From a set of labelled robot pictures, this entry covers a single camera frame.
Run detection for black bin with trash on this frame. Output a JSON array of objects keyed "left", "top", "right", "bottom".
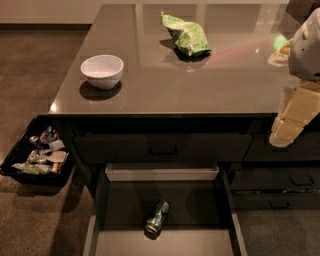
[{"left": 0, "top": 116, "right": 73, "bottom": 187}]

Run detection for open middle drawer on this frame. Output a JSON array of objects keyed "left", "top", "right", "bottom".
[{"left": 83, "top": 170, "right": 248, "bottom": 256}]

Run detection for closed top drawer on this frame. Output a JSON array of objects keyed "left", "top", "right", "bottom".
[{"left": 73, "top": 133, "right": 253, "bottom": 165}]

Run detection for green chip bag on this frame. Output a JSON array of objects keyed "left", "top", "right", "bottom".
[{"left": 162, "top": 14, "right": 211, "bottom": 58}]

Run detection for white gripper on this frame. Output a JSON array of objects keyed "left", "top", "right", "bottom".
[{"left": 268, "top": 40, "right": 320, "bottom": 148}]

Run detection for dark object counter corner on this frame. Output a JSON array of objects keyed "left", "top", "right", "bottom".
[{"left": 286, "top": 0, "right": 320, "bottom": 24}]

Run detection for green soda can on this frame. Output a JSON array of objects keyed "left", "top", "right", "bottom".
[{"left": 145, "top": 198, "right": 170, "bottom": 235}]

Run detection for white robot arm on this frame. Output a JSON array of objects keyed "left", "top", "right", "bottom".
[{"left": 268, "top": 8, "right": 320, "bottom": 148}]

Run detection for white ceramic bowl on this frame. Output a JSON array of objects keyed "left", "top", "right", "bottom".
[{"left": 80, "top": 55, "right": 124, "bottom": 90}]

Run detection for right dark cabinet drawers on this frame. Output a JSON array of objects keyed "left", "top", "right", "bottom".
[{"left": 229, "top": 119, "right": 320, "bottom": 210}]

